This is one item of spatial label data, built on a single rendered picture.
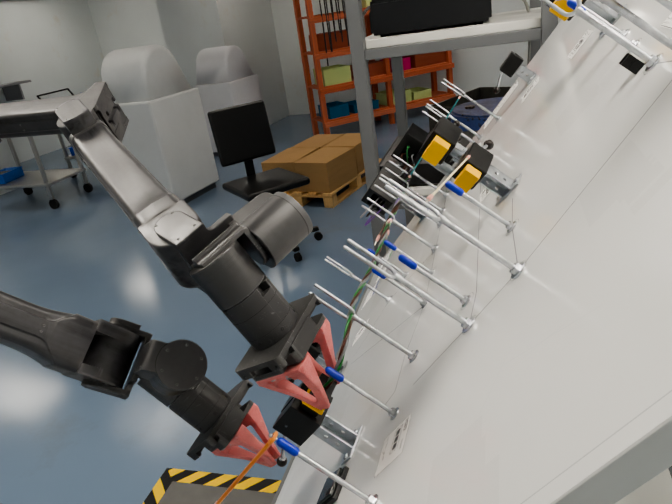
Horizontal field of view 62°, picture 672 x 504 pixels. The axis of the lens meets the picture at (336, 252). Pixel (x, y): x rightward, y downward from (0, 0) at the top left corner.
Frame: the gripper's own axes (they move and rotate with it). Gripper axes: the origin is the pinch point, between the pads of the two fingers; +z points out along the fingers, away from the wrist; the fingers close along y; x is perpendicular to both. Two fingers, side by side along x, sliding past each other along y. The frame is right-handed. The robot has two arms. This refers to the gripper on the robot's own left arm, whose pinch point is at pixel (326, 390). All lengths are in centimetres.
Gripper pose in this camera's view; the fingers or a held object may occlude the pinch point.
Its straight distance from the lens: 62.8
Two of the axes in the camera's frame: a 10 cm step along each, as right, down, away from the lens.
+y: 3.3, -5.5, 7.6
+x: -7.5, 3.4, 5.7
